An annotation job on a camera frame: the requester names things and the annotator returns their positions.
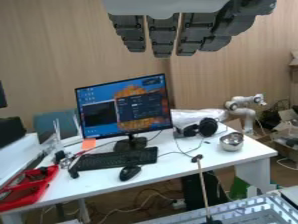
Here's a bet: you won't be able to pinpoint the red tray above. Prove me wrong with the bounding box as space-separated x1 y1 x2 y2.
0 179 50 213
17 164 59 189

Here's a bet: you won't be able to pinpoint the computer monitor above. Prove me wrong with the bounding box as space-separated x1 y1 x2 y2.
74 73 174 153

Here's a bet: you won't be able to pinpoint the orange sticky note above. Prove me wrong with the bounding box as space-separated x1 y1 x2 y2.
81 138 98 150

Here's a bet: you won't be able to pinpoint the black mouse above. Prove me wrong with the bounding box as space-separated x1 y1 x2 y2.
117 165 142 182

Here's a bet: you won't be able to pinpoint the white plastic bag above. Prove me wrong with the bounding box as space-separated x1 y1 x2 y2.
168 108 230 127

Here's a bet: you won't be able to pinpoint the small white jointed device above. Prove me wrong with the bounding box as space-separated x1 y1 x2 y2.
222 93 267 135

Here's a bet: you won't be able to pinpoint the black computer tower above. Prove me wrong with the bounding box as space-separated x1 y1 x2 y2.
179 171 230 212

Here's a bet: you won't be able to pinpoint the thin stick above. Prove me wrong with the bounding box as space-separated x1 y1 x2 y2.
190 153 223 224

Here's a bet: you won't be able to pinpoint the clear box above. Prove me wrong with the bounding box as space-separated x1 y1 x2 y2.
131 190 298 224

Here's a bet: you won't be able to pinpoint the black keyboard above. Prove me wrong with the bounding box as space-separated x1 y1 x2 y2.
69 146 159 173

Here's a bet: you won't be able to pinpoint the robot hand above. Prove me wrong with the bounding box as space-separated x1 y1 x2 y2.
102 0 276 59

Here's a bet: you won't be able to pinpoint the white desk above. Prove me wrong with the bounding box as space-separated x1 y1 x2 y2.
0 123 279 224

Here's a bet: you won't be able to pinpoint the metal bowl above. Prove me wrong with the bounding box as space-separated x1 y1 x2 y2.
218 131 246 153

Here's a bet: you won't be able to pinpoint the black headphones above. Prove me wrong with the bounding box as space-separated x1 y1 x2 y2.
179 117 219 138

